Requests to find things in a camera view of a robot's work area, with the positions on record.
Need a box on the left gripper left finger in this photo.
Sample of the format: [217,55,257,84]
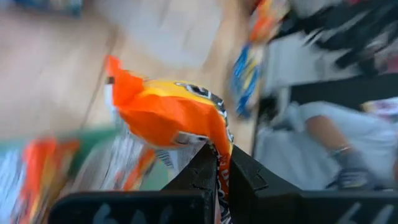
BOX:
[48,144,218,224]

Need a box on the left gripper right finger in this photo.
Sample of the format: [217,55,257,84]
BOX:
[229,145,398,224]

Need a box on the orange Maruchan chicken noodle pack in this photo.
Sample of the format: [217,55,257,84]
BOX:
[104,55,234,224]
[12,136,80,224]
[247,0,292,43]

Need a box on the blue Maruchan noodle pack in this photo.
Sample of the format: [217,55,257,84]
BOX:
[229,43,267,118]

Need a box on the person's forearm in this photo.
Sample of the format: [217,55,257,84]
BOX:
[304,114,358,156]

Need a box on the person's hand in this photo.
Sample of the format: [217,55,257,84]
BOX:
[335,149,385,191]

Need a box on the green plastic container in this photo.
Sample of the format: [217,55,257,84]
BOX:
[0,126,178,200]

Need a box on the person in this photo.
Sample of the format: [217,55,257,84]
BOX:
[254,99,398,191]

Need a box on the black aluminium table frame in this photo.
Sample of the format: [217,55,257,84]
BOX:
[251,0,398,156]

